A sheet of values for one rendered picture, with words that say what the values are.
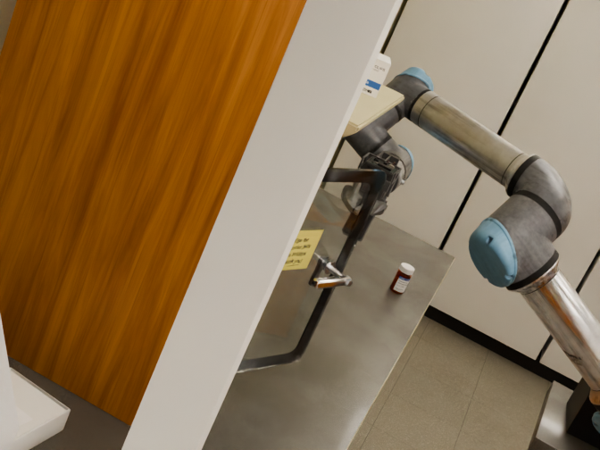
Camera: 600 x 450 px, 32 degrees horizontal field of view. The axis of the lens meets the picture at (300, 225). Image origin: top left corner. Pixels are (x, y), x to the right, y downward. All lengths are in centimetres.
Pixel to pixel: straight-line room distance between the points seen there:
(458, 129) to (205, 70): 76
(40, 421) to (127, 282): 24
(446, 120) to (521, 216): 28
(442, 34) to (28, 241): 319
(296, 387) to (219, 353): 131
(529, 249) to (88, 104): 84
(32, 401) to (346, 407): 64
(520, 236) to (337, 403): 46
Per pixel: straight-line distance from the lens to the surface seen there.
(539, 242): 193
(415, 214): 475
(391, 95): 173
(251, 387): 188
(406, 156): 211
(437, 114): 210
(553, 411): 236
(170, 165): 149
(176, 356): 65
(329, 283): 172
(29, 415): 154
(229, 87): 143
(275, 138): 58
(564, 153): 460
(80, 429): 162
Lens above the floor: 188
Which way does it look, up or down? 21 degrees down
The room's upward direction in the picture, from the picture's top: 24 degrees clockwise
